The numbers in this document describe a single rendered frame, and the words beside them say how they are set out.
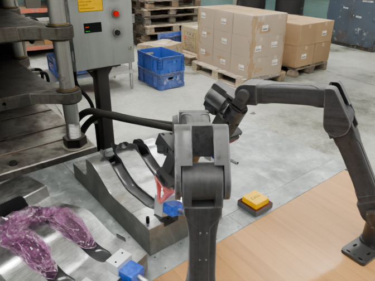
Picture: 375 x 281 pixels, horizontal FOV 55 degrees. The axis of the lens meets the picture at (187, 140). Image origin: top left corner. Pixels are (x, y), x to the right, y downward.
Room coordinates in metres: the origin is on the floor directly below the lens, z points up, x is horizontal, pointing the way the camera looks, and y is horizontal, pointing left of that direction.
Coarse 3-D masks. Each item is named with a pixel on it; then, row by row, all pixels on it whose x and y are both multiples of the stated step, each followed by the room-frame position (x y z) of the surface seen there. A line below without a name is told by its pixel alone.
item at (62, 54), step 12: (12, 0) 1.93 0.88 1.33; (48, 0) 1.37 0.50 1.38; (60, 0) 1.39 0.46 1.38; (48, 12) 1.38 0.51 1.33; (60, 12) 1.38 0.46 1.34; (12, 48) 1.90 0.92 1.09; (60, 48) 1.37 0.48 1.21; (60, 60) 1.37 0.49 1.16; (60, 72) 1.37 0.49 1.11; (72, 72) 1.39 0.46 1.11; (60, 84) 1.38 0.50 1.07; (72, 84) 1.39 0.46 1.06; (72, 108) 1.38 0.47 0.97; (72, 120) 1.37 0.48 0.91; (72, 132) 1.37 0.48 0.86; (72, 144) 1.36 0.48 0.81; (84, 144) 1.39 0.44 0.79
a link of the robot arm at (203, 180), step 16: (192, 176) 0.49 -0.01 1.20; (208, 176) 0.49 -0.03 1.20; (192, 192) 0.48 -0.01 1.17; (208, 192) 0.48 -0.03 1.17; (192, 208) 0.48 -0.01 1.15; (208, 208) 0.48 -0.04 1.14; (192, 224) 0.47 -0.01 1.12; (208, 224) 0.47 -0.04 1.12; (192, 240) 0.47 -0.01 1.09; (208, 240) 0.47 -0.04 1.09; (192, 256) 0.46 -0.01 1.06; (208, 256) 0.46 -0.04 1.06; (192, 272) 0.46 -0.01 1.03; (208, 272) 0.46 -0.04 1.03
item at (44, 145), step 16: (0, 112) 1.77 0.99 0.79; (16, 112) 1.77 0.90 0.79; (32, 112) 1.78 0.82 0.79; (48, 112) 1.78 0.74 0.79; (0, 128) 1.57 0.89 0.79; (16, 128) 1.57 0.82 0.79; (32, 128) 1.57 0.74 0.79; (48, 128) 1.58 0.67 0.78; (64, 128) 1.57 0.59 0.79; (0, 144) 1.40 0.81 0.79; (16, 144) 1.40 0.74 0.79; (32, 144) 1.40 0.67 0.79; (48, 144) 1.40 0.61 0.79; (0, 160) 1.26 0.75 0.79; (16, 160) 1.26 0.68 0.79; (32, 160) 1.26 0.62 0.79; (48, 160) 1.27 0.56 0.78; (64, 160) 1.31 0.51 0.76; (0, 176) 1.15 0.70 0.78; (16, 176) 1.19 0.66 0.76
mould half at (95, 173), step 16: (96, 160) 1.00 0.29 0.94; (128, 160) 1.03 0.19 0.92; (160, 160) 1.06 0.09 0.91; (80, 176) 1.07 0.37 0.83; (96, 176) 0.96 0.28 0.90; (112, 176) 0.95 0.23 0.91; (144, 176) 0.98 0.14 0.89; (96, 192) 0.98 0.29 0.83; (112, 192) 0.90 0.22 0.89; (128, 192) 0.90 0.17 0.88; (112, 208) 0.89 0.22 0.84; (128, 208) 0.82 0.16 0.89; (144, 208) 0.82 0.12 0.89; (128, 224) 0.81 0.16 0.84; (144, 224) 0.75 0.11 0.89; (160, 224) 0.75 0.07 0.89; (176, 224) 0.78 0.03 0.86; (144, 240) 0.75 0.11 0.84; (160, 240) 0.75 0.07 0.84; (176, 240) 0.78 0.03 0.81
